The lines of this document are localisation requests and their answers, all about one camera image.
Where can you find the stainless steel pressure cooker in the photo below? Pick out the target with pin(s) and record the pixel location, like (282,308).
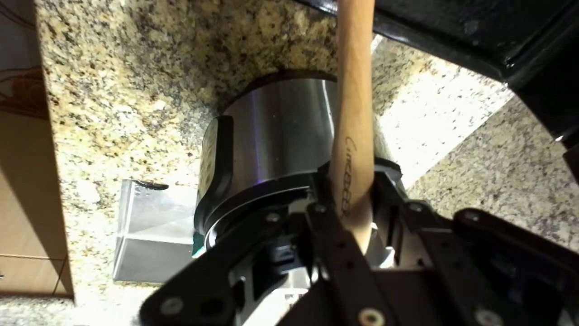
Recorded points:
(278,132)

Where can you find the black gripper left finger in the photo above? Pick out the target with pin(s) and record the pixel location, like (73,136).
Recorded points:
(345,264)

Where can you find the wooden spatula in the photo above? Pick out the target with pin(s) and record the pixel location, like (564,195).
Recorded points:
(356,90)

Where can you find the black electric stove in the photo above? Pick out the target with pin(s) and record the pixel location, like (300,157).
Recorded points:
(482,29)

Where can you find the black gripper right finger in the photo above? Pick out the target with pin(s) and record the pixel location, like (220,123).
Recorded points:
(459,272)

